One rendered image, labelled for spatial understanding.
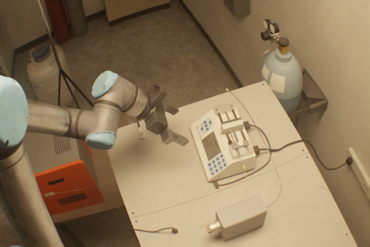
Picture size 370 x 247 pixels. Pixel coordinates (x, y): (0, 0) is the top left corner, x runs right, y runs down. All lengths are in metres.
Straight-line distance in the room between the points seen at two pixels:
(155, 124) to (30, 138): 1.10
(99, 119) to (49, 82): 2.44
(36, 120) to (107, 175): 1.42
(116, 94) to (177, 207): 0.43
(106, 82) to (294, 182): 0.71
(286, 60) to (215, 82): 1.91
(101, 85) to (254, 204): 0.56
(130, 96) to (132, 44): 3.11
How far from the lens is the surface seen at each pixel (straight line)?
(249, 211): 1.14
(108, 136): 1.07
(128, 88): 1.14
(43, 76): 3.45
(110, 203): 2.21
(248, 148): 1.29
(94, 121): 1.08
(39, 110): 0.95
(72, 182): 2.02
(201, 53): 3.95
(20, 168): 0.65
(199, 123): 1.43
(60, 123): 1.06
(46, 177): 1.96
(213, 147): 1.35
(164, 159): 1.41
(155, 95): 1.18
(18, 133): 0.61
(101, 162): 2.38
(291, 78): 1.82
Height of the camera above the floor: 2.59
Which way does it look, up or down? 50 degrees down
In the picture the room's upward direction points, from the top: 7 degrees counter-clockwise
